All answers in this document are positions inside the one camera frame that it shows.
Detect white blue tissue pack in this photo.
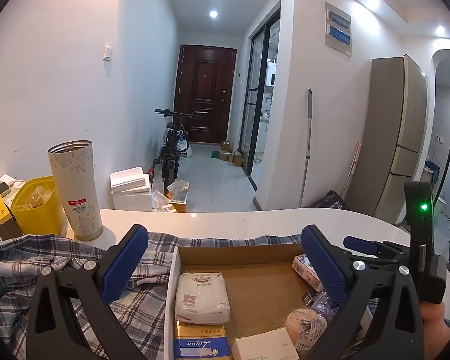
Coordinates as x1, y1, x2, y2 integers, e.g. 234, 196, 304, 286
292, 253, 323, 292

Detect small white square box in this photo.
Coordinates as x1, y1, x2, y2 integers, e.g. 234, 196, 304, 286
231, 328, 299, 360

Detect gold blue carton box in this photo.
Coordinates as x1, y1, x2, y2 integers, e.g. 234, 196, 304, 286
174, 321, 232, 360

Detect person's right hand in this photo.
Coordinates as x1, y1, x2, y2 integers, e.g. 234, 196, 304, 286
419, 301, 450, 360

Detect open cardboard tray box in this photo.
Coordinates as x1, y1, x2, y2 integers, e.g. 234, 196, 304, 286
163, 244, 310, 359

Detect white foam box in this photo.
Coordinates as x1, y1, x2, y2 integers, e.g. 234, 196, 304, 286
109, 166, 152, 211

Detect beige refrigerator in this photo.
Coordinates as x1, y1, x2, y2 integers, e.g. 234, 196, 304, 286
345, 55, 428, 224

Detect blue plaid shirt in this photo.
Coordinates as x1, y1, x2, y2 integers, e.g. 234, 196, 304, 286
0, 232, 300, 359

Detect yellow plastic bin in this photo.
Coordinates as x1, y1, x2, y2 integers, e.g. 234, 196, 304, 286
10, 175, 64, 235

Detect tall white cylinder canister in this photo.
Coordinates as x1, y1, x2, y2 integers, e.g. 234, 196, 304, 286
48, 140, 103, 242

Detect white plastic bag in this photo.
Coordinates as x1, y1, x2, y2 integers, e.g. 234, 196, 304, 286
176, 139, 192, 158

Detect black bicycle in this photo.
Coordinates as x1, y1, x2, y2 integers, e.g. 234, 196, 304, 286
149, 108, 200, 194

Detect cardboard boxes on floor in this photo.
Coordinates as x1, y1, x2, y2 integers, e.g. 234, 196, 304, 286
211, 141, 243, 167

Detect black framed glass door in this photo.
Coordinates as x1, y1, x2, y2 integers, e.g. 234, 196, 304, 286
239, 11, 280, 184

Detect dark red entrance door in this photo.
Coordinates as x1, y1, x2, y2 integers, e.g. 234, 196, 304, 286
174, 45, 237, 144

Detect grey mop handle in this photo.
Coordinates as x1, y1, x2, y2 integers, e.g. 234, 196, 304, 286
299, 88, 313, 208

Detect white wall switch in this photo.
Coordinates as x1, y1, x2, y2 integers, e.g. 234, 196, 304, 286
103, 46, 112, 61

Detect wall electrical panel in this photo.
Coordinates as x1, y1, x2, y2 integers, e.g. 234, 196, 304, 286
324, 2, 352, 58

